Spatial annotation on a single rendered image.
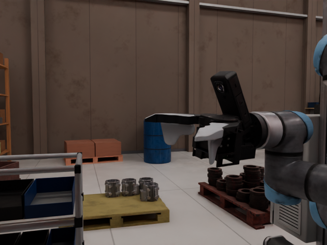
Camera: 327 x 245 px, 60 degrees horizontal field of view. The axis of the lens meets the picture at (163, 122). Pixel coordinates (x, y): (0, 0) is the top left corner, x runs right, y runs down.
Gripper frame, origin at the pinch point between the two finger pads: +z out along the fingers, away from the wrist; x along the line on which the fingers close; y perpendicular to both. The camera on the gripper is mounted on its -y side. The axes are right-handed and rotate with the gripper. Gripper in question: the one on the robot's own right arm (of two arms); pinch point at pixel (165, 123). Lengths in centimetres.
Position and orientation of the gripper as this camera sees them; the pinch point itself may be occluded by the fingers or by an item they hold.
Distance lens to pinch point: 44.8
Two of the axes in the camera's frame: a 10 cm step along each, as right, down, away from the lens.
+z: -8.6, 0.3, -5.1
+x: -5.1, -1.8, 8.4
